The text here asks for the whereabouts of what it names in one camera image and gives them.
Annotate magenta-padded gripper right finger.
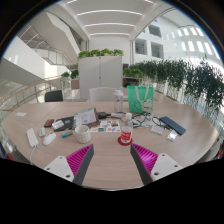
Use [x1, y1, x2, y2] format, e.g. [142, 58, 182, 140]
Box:
[130, 143, 184, 185]

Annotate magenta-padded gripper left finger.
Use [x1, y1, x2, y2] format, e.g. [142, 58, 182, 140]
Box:
[43, 143, 95, 187]

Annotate clear red-labelled water bottle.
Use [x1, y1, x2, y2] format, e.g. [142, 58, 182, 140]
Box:
[120, 112, 134, 145]

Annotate white grid-patterned mug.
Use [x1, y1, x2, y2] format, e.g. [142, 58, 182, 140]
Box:
[73, 124, 92, 144]

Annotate blue marker pen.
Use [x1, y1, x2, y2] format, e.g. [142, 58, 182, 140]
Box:
[60, 130, 74, 139]

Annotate white paper label card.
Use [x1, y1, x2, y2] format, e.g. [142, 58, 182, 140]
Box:
[150, 124, 165, 136]

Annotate flat round red coaster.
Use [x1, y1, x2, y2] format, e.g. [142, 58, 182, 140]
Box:
[117, 135, 134, 147]

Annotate small clear plastic packet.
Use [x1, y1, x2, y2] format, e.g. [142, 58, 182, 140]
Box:
[166, 129, 179, 142]

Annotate white computer mouse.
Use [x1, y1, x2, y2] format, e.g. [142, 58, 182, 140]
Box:
[42, 132, 58, 147]

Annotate black notebook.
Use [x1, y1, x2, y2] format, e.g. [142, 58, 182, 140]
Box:
[52, 115, 76, 132]

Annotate colourful sticker sheet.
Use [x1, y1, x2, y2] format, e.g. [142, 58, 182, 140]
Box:
[89, 119, 122, 134]

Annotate white printed booklet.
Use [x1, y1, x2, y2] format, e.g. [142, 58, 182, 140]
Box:
[73, 107, 100, 127]

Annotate red and black phone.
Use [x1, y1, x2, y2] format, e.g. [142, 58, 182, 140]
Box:
[44, 118, 55, 128]

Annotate black power adapter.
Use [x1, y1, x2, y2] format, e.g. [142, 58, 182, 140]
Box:
[97, 111, 109, 120]

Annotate white power strip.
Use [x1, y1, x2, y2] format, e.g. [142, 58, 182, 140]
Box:
[26, 127, 40, 148]

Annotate green cat-print tote bag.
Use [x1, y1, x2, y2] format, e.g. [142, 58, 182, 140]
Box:
[126, 85, 155, 114]

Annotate clear white-lidded shaker bottle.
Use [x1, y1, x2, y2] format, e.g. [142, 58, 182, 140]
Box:
[113, 87, 125, 113]

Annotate black office chair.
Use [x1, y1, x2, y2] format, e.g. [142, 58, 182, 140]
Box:
[44, 89, 64, 103]

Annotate white office chair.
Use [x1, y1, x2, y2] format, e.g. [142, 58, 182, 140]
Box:
[88, 86, 117, 102]

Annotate brown planter with green plants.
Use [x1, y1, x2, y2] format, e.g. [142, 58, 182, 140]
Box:
[69, 69, 80, 90]

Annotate white cabinet topped with plants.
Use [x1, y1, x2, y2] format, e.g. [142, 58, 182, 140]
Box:
[77, 48, 125, 100]

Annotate dark planter with green plants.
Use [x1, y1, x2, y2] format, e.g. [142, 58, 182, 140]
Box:
[122, 67, 144, 88]

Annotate green hedge row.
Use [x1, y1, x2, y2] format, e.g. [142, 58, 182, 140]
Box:
[128, 59, 224, 111]

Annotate black tangled cables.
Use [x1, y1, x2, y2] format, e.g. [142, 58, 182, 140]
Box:
[131, 112, 168, 129]

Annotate white power strip cable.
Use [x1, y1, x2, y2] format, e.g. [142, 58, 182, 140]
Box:
[29, 145, 37, 164]

